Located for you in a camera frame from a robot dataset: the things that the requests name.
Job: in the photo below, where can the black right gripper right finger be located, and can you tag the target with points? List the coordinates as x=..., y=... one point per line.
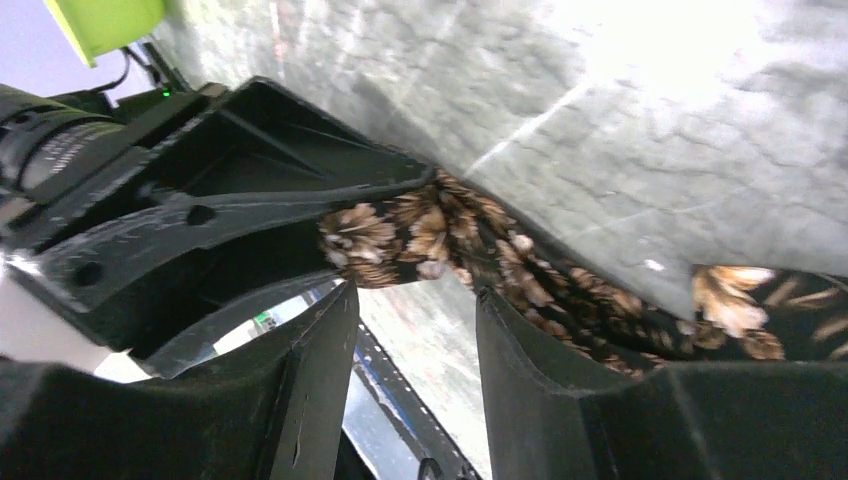
x=552, y=414

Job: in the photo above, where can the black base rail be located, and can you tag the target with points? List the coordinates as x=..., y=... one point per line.
x=388, y=427

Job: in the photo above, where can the green plastic basin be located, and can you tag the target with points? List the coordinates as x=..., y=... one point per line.
x=97, y=27

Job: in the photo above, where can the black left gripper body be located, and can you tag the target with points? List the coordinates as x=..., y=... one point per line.
x=84, y=184

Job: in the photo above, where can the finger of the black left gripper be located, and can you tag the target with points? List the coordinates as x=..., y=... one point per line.
x=243, y=278
x=278, y=159

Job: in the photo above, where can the brown floral tie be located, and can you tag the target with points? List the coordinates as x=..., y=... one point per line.
x=739, y=312

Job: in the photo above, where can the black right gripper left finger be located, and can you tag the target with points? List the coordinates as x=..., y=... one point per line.
x=269, y=409

